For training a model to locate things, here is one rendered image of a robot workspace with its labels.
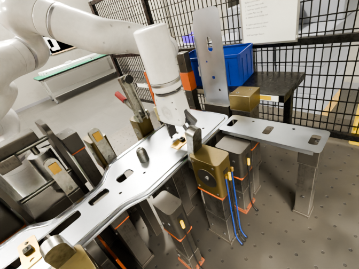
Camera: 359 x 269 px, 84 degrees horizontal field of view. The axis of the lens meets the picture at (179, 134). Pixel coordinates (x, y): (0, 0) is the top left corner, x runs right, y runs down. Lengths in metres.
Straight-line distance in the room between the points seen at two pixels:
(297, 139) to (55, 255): 0.59
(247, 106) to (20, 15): 0.68
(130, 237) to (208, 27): 0.70
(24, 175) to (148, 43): 0.84
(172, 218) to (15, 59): 0.60
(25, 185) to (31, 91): 6.08
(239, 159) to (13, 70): 0.68
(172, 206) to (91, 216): 0.20
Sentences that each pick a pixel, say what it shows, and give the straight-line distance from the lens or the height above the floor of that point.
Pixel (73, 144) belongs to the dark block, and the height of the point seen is 1.09.
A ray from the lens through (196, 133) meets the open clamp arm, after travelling 0.48.
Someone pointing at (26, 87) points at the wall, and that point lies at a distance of 7.12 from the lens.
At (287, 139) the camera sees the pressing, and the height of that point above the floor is 1.00.
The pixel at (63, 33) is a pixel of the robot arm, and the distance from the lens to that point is 0.61.
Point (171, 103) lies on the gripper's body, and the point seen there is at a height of 1.16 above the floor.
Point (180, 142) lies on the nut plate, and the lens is 0.65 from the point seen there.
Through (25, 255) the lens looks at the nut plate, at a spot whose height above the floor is 1.01.
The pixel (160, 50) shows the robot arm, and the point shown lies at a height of 1.29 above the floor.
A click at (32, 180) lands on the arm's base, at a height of 0.87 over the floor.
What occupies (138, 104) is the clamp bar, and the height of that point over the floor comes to 1.11.
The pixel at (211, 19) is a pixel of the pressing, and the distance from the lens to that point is 0.75.
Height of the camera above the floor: 1.37
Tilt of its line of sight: 32 degrees down
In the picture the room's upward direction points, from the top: 16 degrees counter-clockwise
